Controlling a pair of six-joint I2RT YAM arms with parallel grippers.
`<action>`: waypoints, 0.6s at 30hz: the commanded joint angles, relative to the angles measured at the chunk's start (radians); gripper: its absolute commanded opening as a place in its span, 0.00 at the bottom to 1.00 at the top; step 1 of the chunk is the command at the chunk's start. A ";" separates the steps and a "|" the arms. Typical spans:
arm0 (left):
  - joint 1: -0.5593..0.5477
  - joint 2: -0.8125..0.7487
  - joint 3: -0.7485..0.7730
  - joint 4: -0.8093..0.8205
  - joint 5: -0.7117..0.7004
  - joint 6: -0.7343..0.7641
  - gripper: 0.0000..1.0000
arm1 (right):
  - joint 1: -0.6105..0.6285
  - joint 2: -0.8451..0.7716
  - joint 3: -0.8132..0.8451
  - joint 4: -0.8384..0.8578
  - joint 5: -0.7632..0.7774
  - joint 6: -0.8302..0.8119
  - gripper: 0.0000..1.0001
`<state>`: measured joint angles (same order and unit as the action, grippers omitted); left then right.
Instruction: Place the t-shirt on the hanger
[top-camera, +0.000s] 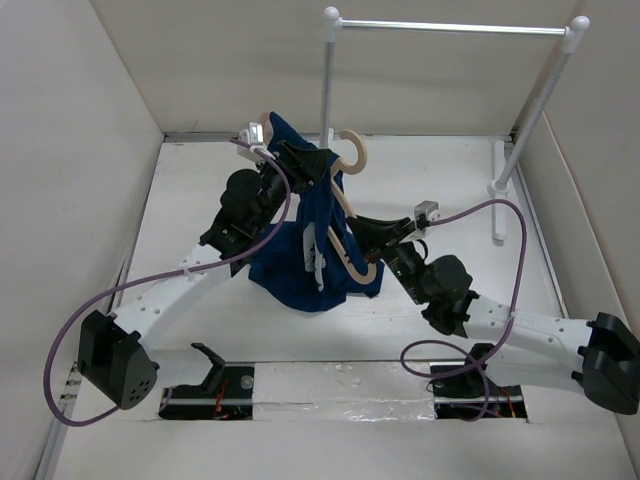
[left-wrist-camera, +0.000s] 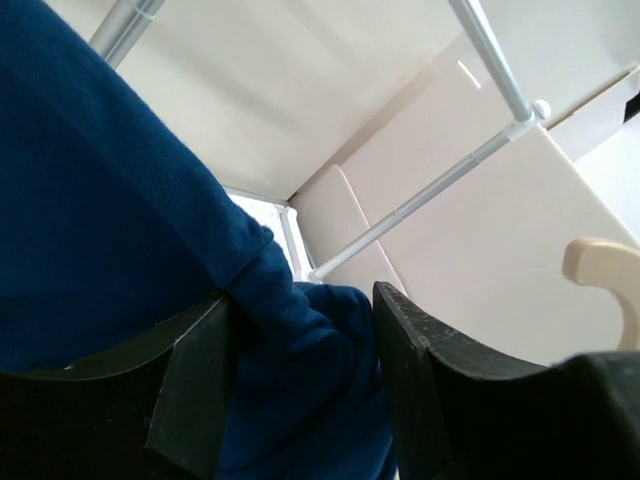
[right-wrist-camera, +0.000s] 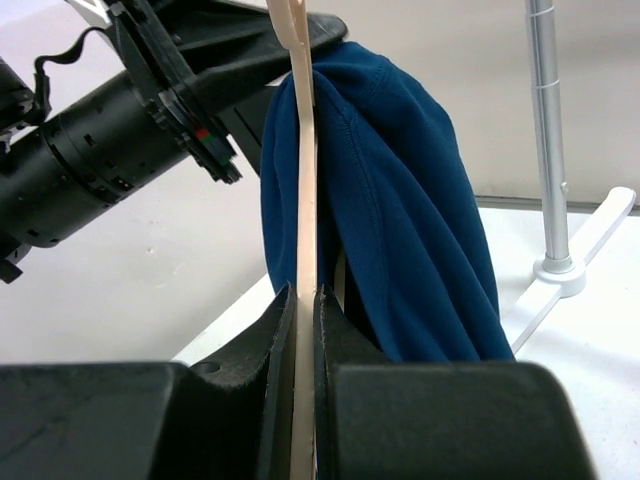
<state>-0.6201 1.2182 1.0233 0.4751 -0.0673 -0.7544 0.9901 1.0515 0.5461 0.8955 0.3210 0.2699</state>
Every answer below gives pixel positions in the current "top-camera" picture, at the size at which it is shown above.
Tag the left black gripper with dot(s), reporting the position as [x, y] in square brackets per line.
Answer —
[303, 167]

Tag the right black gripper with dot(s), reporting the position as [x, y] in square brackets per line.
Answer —
[376, 233]

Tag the beige wooden hanger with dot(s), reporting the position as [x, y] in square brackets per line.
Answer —
[341, 166]

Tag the blue t shirt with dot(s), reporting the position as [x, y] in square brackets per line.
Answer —
[302, 268]

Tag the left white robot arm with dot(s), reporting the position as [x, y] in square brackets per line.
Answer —
[114, 348]

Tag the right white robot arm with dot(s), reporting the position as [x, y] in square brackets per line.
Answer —
[597, 358]

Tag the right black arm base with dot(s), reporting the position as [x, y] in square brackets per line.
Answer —
[461, 397]

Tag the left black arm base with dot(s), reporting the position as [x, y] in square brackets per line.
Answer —
[225, 393]

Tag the white clothes rack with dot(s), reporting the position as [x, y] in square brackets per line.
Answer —
[436, 67]

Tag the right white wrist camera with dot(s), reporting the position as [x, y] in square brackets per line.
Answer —
[425, 213]

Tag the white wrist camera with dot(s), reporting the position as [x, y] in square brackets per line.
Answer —
[425, 213]
[252, 142]

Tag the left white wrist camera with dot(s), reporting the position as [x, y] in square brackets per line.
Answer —
[252, 142]

